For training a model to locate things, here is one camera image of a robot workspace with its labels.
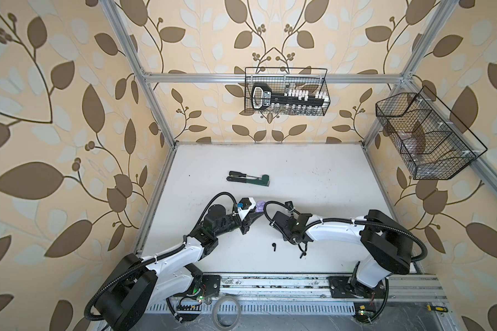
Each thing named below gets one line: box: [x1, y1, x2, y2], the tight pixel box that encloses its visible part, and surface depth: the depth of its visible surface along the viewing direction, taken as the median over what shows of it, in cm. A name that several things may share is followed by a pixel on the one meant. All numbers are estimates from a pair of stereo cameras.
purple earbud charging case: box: [255, 199, 266, 214], surface depth 77 cm
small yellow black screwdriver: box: [426, 304, 448, 313], surface depth 71 cm
